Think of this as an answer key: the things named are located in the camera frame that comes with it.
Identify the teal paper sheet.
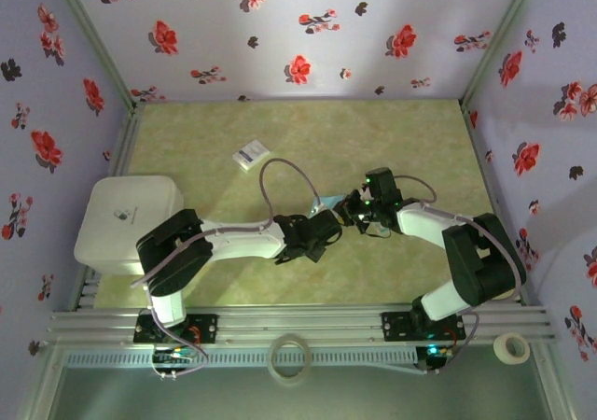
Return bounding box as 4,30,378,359
316,194,350,212

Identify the small white blue box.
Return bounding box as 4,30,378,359
231,138,271,174

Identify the small electronics board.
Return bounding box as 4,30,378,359
416,343,454,361
152,344,196,366

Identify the white plastic container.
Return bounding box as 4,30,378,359
73,175,186,276

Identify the white tape roll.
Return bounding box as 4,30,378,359
493,331,532,365

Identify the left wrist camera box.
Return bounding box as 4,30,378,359
305,199,345,247

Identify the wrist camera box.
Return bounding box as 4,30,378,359
366,166,402,206
305,199,345,247

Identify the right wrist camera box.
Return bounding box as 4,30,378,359
366,166,402,206

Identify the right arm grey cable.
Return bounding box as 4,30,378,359
391,175,528,375

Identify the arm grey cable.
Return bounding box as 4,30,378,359
391,175,528,375
130,158,326,378

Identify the left arm grey cable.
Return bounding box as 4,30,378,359
130,158,326,378

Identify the aluminium mounting rail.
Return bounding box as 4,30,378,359
46,303,559,346

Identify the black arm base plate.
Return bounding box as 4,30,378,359
381,311,466,343
133,314,219,345

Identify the perforated grey cable duct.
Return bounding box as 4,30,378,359
62,347,419,369

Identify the clear tape ring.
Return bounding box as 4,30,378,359
268,332,313,387

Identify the aluminium upright frame post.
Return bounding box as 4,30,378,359
46,0,146,111
459,0,547,111

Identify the aluminium lower frame bar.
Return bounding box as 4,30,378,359
531,344,577,420
13,344,64,420

